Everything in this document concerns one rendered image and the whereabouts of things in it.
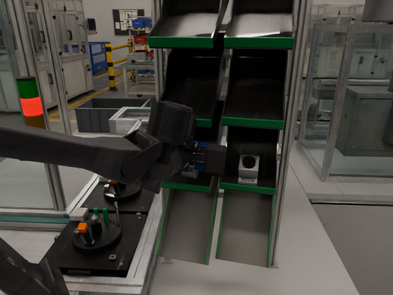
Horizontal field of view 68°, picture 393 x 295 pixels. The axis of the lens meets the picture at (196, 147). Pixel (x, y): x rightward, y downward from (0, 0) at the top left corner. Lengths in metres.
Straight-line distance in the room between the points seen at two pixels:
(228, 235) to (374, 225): 0.94
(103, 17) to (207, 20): 11.50
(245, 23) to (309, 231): 0.77
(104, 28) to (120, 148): 11.78
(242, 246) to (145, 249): 0.28
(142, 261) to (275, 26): 0.67
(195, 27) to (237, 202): 0.46
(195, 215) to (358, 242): 1.01
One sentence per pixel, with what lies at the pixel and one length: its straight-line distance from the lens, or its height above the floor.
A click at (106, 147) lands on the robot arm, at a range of 0.42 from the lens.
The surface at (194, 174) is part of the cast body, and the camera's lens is 0.65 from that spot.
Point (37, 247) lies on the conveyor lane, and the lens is 1.08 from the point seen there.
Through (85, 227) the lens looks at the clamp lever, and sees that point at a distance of 0.83.
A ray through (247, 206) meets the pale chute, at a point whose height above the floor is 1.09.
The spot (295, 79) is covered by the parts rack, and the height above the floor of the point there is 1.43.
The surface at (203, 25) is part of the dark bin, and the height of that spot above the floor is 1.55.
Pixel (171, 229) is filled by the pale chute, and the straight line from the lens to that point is 0.82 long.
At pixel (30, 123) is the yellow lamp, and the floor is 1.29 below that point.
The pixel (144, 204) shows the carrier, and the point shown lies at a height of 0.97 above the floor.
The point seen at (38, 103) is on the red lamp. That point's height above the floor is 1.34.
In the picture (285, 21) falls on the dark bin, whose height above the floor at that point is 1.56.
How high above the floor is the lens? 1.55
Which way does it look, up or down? 23 degrees down
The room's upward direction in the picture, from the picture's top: straight up
